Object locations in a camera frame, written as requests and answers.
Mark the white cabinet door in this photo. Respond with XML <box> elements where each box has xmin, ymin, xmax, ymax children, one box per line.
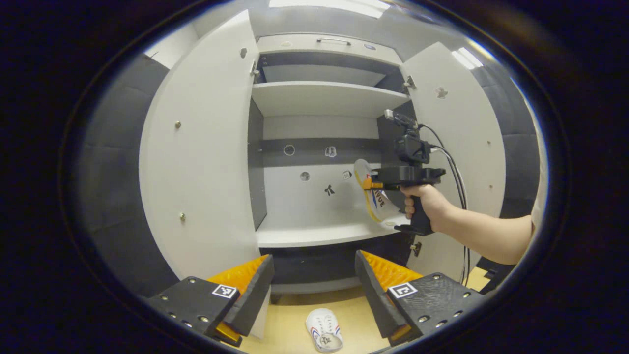
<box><xmin>400</xmin><ymin>42</ymin><xmax>507</xmax><ymax>283</ymax></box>
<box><xmin>139</xmin><ymin>10</ymin><xmax>271</xmax><ymax>340</ymax></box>

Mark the white shoe cabinet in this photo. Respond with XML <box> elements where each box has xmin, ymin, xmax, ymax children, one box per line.
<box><xmin>139</xmin><ymin>10</ymin><xmax>507</xmax><ymax>340</ymax></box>

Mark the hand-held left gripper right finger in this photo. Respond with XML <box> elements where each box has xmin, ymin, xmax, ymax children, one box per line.
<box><xmin>355</xmin><ymin>250</ymin><xmax>485</xmax><ymax>347</ymax></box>

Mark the white striped shoe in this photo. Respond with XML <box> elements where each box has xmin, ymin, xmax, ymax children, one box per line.
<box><xmin>354</xmin><ymin>158</ymin><xmax>408</xmax><ymax>229</ymax></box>
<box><xmin>306</xmin><ymin>308</ymin><xmax>343</xmax><ymax>353</ymax></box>

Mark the small ceiling light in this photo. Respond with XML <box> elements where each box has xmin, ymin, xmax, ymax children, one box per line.
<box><xmin>451</xmin><ymin>47</ymin><xmax>485</xmax><ymax>69</ymax></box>

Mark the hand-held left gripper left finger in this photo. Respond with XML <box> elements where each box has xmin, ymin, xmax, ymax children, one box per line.
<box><xmin>147</xmin><ymin>254</ymin><xmax>276</xmax><ymax>347</ymax></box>

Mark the long ceiling light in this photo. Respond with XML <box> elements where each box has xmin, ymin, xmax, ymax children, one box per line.
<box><xmin>269</xmin><ymin>0</ymin><xmax>391</xmax><ymax>19</ymax></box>

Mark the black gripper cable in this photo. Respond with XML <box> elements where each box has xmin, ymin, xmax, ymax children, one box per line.
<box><xmin>422</xmin><ymin>125</ymin><xmax>472</xmax><ymax>287</ymax></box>

